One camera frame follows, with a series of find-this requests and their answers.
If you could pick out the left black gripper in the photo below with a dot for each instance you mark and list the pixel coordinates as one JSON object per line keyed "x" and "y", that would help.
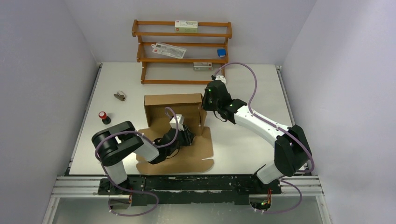
{"x": 188, "y": 135}

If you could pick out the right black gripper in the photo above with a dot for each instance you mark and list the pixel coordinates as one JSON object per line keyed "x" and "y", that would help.
{"x": 205, "y": 105}

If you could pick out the brown cardboard box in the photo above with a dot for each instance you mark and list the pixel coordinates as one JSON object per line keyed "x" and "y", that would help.
{"x": 159, "y": 110}

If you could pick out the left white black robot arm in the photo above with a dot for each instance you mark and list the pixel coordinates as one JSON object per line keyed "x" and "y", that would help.
{"x": 114, "y": 144}

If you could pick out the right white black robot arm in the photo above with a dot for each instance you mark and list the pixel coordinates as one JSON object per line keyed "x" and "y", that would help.
{"x": 291, "y": 149}

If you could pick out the small white red box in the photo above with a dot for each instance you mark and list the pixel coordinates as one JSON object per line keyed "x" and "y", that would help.
{"x": 202, "y": 66}

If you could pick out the white green box top shelf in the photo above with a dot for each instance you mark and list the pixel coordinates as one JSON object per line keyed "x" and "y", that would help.
{"x": 186, "y": 26}

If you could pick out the small blue object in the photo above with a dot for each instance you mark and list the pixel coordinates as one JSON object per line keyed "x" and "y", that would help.
{"x": 221, "y": 53}

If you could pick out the wooden three-tier shelf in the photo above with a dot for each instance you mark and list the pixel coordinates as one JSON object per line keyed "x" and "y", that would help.
{"x": 201, "y": 46}

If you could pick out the clear plastic blister package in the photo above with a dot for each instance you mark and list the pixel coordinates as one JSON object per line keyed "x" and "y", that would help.
{"x": 168, "y": 50}

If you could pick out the small grey brown clip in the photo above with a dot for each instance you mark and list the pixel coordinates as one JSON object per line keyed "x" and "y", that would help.
{"x": 120, "y": 96}

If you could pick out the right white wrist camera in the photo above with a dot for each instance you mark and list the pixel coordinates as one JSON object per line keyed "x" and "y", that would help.
{"x": 221, "y": 78}

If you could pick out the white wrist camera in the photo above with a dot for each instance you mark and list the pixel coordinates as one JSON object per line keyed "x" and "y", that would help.
{"x": 177, "y": 122}
{"x": 221, "y": 78}

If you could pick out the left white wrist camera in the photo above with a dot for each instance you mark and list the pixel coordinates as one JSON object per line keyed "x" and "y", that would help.
{"x": 177, "y": 122}

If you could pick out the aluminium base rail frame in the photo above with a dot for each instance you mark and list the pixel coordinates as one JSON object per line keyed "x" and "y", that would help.
{"x": 186, "y": 189}

